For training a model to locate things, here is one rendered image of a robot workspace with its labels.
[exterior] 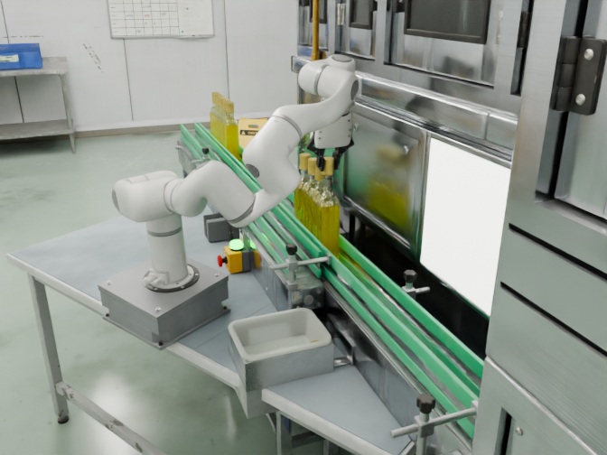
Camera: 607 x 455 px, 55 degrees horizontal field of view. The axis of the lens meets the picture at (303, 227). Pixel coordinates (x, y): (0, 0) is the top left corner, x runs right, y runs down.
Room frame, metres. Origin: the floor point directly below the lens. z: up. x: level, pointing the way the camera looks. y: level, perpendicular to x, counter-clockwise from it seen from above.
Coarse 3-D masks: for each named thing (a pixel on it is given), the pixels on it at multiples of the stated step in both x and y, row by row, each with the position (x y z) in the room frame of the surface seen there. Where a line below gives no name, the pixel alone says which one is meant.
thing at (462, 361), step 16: (240, 160) 2.53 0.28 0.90; (288, 208) 1.92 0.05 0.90; (352, 256) 1.43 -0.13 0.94; (352, 272) 1.43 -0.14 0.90; (368, 272) 1.34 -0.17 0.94; (368, 288) 1.34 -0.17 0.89; (384, 288) 1.26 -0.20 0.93; (400, 288) 1.20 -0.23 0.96; (384, 304) 1.26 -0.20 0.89; (400, 304) 1.19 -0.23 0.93; (416, 304) 1.13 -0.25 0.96; (400, 320) 1.18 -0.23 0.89; (416, 320) 1.12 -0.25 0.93; (432, 320) 1.06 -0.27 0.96; (416, 336) 1.11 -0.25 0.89; (432, 336) 1.06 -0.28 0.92; (448, 336) 1.01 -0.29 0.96; (448, 352) 1.01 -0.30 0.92; (464, 352) 0.95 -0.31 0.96; (464, 368) 0.95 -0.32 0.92; (480, 368) 0.91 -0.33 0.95; (464, 384) 0.94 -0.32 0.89; (480, 384) 0.91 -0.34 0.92
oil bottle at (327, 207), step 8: (320, 200) 1.49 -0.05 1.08; (328, 200) 1.49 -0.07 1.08; (336, 200) 1.49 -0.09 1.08; (320, 208) 1.49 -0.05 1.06; (328, 208) 1.48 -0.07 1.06; (336, 208) 1.49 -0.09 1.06; (320, 216) 1.49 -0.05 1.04; (328, 216) 1.48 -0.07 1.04; (336, 216) 1.49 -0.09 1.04; (320, 224) 1.48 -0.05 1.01; (328, 224) 1.48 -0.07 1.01; (336, 224) 1.49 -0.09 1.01; (320, 232) 1.48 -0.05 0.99; (328, 232) 1.48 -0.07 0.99; (336, 232) 1.49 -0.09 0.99; (320, 240) 1.48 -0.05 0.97; (328, 240) 1.48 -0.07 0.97; (336, 240) 1.49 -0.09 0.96; (328, 248) 1.48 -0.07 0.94; (336, 248) 1.49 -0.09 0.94; (336, 256) 1.49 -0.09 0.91
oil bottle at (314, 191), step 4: (316, 188) 1.56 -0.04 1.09; (312, 192) 1.56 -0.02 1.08; (316, 192) 1.54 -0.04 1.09; (320, 192) 1.54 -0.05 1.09; (312, 196) 1.56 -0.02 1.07; (316, 196) 1.54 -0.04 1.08; (312, 200) 1.55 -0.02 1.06; (312, 204) 1.55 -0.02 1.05; (312, 208) 1.55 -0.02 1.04; (312, 212) 1.55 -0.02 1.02; (312, 216) 1.55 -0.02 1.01; (312, 220) 1.55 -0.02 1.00; (312, 224) 1.55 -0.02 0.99; (312, 228) 1.55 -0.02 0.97; (312, 232) 1.55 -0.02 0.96
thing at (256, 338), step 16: (240, 320) 1.26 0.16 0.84; (256, 320) 1.27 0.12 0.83; (272, 320) 1.29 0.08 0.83; (288, 320) 1.30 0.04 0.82; (304, 320) 1.31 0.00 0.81; (240, 336) 1.25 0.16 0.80; (256, 336) 1.27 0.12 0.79; (272, 336) 1.28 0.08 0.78; (288, 336) 1.30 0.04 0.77; (304, 336) 1.30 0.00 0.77; (320, 336) 1.23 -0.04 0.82; (240, 352) 1.13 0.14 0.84; (256, 352) 1.23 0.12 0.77; (272, 352) 1.12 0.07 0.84; (288, 352) 1.13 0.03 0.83
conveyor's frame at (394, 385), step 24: (192, 168) 2.63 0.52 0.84; (264, 264) 1.57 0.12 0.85; (264, 288) 1.57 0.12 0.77; (336, 312) 1.30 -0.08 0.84; (360, 336) 1.17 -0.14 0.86; (360, 360) 1.16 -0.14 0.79; (384, 360) 1.06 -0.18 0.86; (384, 384) 1.05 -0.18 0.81; (408, 384) 0.96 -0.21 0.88; (408, 408) 0.96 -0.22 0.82; (456, 432) 0.82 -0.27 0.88
